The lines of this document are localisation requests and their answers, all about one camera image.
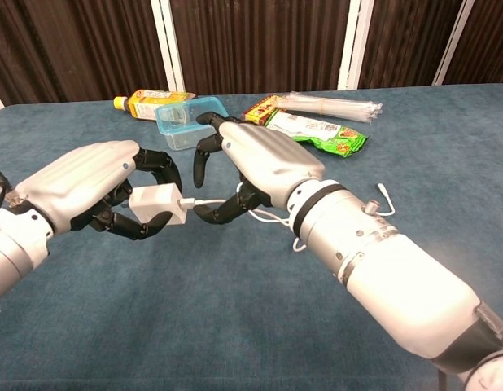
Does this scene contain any red yellow small box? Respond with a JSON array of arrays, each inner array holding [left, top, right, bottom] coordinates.
[[243, 94, 283, 123]]

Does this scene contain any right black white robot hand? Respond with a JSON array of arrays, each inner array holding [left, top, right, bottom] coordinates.
[[192, 112, 328, 226]]

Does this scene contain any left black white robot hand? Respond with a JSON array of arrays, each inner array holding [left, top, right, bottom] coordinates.
[[13, 139, 183, 241]]

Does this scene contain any yellow tea bottle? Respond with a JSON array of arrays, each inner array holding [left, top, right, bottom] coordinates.
[[112, 89, 198, 121]]

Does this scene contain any green white snack packet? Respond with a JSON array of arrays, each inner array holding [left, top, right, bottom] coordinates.
[[265, 109, 370, 159]]

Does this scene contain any blue felt table cloth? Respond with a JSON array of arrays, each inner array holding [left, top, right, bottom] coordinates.
[[0, 82, 503, 391]]

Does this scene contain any white charger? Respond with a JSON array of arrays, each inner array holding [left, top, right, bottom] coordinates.
[[128, 182, 187, 226]]

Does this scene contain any blue clear plastic container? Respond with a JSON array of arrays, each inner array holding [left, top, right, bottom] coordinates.
[[153, 96, 229, 151]]

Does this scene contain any white usb cable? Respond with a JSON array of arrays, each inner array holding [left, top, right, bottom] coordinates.
[[176, 182, 396, 253]]

